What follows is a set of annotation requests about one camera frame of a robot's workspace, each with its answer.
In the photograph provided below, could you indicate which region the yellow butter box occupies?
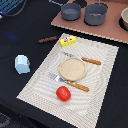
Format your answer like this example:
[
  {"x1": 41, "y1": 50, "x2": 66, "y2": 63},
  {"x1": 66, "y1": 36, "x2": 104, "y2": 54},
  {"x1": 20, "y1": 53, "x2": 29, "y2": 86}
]
[{"x1": 59, "y1": 36, "x2": 76, "y2": 47}]

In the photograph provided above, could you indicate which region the brown toy sausage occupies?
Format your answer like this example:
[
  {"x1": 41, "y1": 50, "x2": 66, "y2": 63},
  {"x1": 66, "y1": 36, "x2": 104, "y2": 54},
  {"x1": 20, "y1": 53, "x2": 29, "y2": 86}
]
[{"x1": 38, "y1": 36, "x2": 57, "y2": 43}]

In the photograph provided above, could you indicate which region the light blue carton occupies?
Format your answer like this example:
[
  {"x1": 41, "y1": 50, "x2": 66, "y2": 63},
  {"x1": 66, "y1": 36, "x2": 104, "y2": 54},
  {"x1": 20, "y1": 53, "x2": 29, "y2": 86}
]
[{"x1": 15, "y1": 55, "x2": 30, "y2": 74}]

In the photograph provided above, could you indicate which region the red toy tomato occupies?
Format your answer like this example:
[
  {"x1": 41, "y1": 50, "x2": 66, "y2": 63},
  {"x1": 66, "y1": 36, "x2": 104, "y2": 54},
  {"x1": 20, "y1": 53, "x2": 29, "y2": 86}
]
[{"x1": 56, "y1": 86, "x2": 71, "y2": 102}]

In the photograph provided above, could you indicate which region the beige round plate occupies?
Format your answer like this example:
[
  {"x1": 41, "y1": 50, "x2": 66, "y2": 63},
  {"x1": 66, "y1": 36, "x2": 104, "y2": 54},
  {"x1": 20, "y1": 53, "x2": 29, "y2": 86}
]
[{"x1": 59, "y1": 57, "x2": 87, "y2": 81}]

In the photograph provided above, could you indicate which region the beige woven placemat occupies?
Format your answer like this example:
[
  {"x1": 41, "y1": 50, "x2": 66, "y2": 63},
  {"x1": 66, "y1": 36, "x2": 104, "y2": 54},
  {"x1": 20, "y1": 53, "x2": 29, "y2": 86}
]
[{"x1": 17, "y1": 37, "x2": 118, "y2": 128}]

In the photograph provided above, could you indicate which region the small grey pot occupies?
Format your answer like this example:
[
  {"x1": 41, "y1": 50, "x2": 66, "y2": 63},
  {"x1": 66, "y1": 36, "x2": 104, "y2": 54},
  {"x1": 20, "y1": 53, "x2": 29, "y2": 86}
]
[{"x1": 61, "y1": 3, "x2": 81, "y2": 21}]

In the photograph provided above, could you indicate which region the brown toy stove board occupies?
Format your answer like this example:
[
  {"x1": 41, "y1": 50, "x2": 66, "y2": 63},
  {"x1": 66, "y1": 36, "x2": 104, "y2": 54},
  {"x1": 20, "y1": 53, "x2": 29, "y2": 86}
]
[{"x1": 51, "y1": 0, "x2": 128, "y2": 43}]

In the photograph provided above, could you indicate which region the large grey pot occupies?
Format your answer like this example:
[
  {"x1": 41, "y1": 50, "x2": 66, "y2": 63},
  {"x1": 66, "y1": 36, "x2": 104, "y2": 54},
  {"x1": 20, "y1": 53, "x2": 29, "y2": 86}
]
[{"x1": 84, "y1": 3, "x2": 108, "y2": 26}]

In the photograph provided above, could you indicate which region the fork with orange handle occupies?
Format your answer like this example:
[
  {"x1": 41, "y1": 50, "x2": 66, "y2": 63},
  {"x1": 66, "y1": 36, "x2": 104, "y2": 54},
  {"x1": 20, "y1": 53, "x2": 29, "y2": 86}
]
[{"x1": 49, "y1": 73, "x2": 89, "y2": 92}]

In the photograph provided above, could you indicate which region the knife with orange handle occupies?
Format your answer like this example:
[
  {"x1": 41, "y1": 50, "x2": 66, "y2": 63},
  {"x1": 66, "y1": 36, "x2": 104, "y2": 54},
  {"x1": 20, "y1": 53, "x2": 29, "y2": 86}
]
[{"x1": 62, "y1": 52, "x2": 101, "y2": 65}]

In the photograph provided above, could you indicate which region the blue wire basket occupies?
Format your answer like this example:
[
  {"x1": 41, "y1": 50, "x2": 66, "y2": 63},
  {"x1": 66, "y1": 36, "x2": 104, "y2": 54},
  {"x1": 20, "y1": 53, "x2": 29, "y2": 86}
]
[{"x1": 0, "y1": 0, "x2": 27, "y2": 17}]

